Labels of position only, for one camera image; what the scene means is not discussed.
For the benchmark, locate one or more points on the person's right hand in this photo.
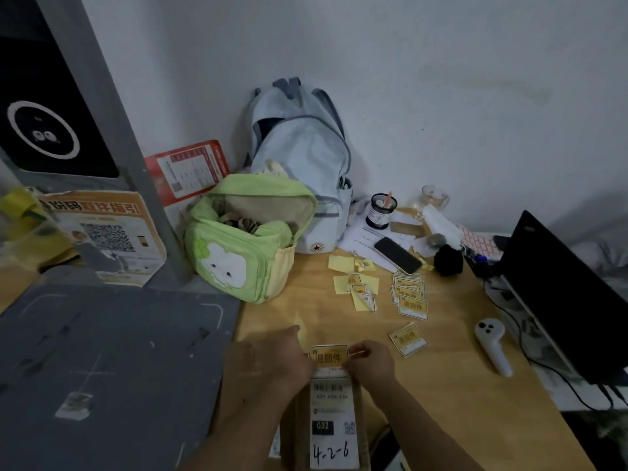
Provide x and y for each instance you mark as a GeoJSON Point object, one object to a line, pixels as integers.
{"type": "Point", "coordinates": [373, 367]}

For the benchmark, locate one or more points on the person's left hand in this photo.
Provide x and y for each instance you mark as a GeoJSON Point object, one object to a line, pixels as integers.
{"type": "Point", "coordinates": [275, 362]}

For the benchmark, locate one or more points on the brown cardboard parcel with label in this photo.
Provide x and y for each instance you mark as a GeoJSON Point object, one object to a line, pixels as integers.
{"type": "Point", "coordinates": [333, 421]}

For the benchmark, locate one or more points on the stack of yellow stickers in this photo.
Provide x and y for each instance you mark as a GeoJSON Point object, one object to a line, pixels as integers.
{"type": "Point", "coordinates": [412, 308]}

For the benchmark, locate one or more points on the person's right forearm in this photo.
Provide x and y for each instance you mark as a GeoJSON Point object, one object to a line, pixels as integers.
{"type": "Point", "coordinates": [422, 436]}

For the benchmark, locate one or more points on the person's left forearm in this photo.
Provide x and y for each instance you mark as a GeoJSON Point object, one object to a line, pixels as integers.
{"type": "Point", "coordinates": [235, 431]}

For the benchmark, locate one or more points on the green plush backpack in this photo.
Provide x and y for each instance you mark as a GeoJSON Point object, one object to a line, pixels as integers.
{"type": "Point", "coordinates": [230, 264]}

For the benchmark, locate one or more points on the black smartphone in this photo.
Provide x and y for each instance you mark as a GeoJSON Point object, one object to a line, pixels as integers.
{"type": "Point", "coordinates": [397, 256]}

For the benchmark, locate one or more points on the white handheld device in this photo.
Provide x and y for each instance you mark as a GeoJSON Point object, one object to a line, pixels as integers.
{"type": "Point", "coordinates": [493, 345]}

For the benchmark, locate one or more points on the black round pouch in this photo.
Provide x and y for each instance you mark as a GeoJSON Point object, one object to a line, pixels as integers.
{"type": "Point", "coordinates": [448, 260]}

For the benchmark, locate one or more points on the white paper sheet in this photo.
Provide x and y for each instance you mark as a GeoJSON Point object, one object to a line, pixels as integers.
{"type": "Point", "coordinates": [355, 237]}

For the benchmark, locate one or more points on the brown card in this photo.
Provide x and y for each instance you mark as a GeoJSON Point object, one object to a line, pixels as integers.
{"type": "Point", "coordinates": [406, 229]}

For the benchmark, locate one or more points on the grey parcel scanning kiosk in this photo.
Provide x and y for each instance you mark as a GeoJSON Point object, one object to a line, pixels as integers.
{"type": "Point", "coordinates": [122, 348]}

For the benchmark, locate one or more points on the black and white pen cup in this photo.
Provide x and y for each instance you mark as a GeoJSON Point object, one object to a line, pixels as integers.
{"type": "Point", "coordinates": [380, 213]}

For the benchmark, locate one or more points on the red grid sticker sheet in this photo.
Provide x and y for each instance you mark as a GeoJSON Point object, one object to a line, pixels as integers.
{"type": "Point", "coordinates": [480, 242]}

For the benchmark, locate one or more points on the clear glass cup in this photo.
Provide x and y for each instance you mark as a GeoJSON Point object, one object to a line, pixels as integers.
{"type": "Point", "coordinates": [434, 197]}

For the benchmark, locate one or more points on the black laptop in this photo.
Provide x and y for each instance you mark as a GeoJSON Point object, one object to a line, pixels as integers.
{"type": "Point", "coordinates": [564, 299]}

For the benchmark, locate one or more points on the orange and white instruction sign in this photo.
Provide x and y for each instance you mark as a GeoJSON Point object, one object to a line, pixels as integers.
{"type": "Point", "coordinates": [108, 240]}

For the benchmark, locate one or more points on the red and white sign board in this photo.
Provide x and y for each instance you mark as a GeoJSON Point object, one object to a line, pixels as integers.
{"type": "Point", "coordinates": [191, 171]}

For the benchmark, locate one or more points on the light blue backpack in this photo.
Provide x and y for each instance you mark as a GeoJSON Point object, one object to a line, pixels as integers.
{"type": "Point", "coordinates": [299, 152]}

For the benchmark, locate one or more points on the grey floral bedding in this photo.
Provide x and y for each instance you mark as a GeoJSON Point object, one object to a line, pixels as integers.
{"type": "Point", "coordinates": [598, 250]}

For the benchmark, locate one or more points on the yellow tape roll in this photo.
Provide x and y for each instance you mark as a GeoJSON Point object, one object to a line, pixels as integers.
{"type": "Point", "coordinates": [19, 203]}

